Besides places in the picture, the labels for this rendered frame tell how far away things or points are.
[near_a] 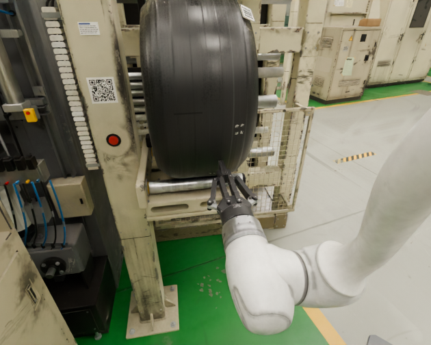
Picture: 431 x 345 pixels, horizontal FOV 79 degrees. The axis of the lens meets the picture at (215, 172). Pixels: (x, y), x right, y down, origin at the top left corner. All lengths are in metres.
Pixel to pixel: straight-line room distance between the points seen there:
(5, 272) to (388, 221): 0.86
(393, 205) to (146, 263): 1.09
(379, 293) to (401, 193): 1.67
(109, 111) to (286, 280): 0.68
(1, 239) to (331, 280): 0.81
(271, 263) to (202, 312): 1.18
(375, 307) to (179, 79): 1.64
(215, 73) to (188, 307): 1.32
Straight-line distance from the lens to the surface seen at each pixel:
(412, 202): 0.31
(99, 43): 0.85
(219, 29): 0.71
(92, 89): 0.88
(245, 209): 0.58
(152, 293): 1.44
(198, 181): 0.90
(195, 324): 1.61
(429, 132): 0.28
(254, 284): 0.47
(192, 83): 0.65
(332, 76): 5.24
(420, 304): 2.03
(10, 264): 0.92
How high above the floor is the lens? 1.41
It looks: 31 degrees down
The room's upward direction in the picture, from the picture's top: straight up
